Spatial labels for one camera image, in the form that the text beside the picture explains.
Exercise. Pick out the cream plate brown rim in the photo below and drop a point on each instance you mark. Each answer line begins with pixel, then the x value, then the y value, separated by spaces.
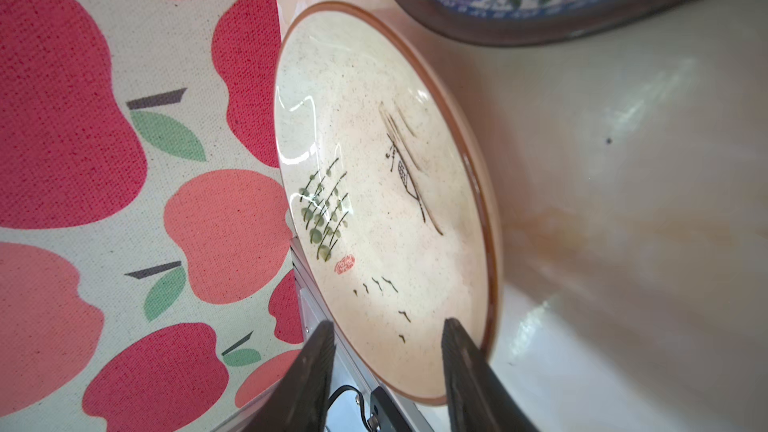
pixel 391 199

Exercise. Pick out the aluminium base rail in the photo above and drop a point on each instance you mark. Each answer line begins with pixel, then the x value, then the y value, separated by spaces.
pixel 348 367

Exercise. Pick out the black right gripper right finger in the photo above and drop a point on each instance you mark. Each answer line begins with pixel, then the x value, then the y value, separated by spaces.
pixel 476 398

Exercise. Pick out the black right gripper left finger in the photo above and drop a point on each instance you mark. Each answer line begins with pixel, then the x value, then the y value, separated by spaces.
pixel 299 402

